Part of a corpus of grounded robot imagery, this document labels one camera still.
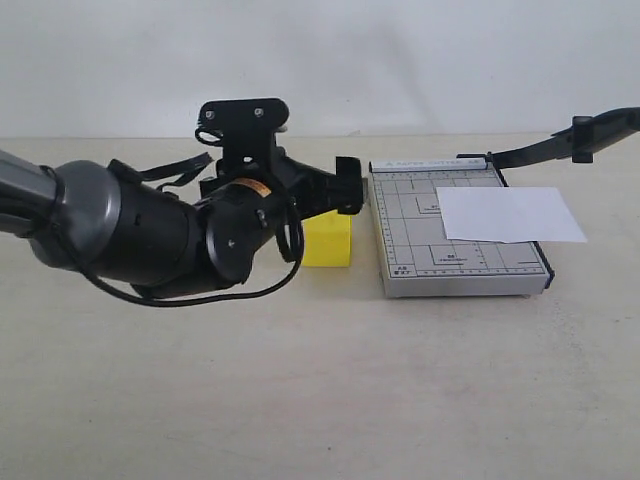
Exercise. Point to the yellow cube block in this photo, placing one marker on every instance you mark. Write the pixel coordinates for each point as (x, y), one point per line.
(328, 240)

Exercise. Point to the black cutter blade lever arm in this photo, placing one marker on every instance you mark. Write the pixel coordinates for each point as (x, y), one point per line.
(586, 136)

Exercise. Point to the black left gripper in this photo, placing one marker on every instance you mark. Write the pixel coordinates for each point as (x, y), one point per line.
(314, 191)

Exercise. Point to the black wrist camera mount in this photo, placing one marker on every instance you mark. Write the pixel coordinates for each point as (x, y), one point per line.
(242, 128)

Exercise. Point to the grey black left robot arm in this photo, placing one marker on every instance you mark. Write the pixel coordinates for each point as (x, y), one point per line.
(114, 222)

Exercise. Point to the white paper sheet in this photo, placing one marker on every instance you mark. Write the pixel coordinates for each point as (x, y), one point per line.
(507, 215)

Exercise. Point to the grey metal paper cutter base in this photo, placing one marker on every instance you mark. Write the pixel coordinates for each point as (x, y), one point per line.
(417, 260)

